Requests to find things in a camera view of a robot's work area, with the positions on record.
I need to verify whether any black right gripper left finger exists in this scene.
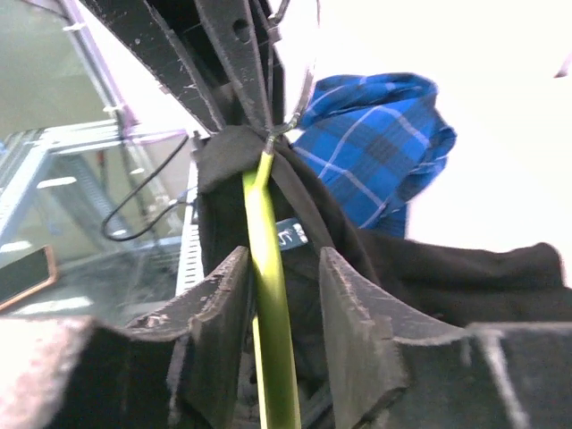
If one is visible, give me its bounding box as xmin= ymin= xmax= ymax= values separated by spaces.
xmin=1 ymin=247 xmax=250 ymax=428

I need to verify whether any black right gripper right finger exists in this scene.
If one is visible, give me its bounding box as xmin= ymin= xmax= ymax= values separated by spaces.
xmin=319 ymin=248 xmax=571 ymax=428

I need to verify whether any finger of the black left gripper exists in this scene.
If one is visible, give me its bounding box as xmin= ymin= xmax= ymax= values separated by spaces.
xmin=82 ymin=0 xmax=226 ymax=132
xmin=195 ymin=0 xmax=285 ymax=130

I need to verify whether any black button shirt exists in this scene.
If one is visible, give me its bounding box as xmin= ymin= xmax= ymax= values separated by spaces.
xmin=185 ymin=127 xmax=571 ymax=409

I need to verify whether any green plastic hanger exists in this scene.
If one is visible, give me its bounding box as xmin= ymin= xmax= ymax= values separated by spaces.
xmin=242 ymin=0 xmax=323 ymax=429

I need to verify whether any blue plaid shirt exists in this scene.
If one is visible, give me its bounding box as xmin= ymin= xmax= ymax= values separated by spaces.
xmin=293 ymin=73 xmax=457 ymax=238

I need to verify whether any blue slotted cable duct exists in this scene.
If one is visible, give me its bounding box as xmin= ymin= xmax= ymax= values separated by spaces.
xmin=175 ymin=163 xmax=204 ymax=296

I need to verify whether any black left camera cable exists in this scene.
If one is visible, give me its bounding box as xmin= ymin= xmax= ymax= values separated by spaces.
xmin=101 ymin=133 xmax=198 ymax=243

